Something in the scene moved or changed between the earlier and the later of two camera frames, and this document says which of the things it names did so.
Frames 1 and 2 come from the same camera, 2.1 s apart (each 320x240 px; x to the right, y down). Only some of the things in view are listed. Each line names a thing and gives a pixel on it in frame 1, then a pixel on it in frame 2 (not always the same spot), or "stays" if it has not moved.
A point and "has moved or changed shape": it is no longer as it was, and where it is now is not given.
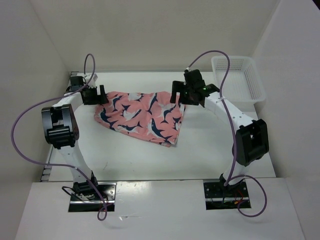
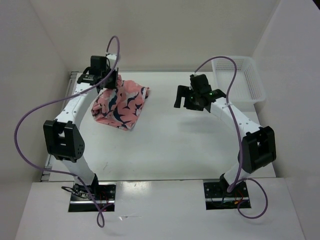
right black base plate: (218, 196) stays
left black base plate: (83, 203) stays
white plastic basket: (243, 84) stays
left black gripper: (98, 99) → (114, 85)
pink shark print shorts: (149, 116) has moved or changed shape
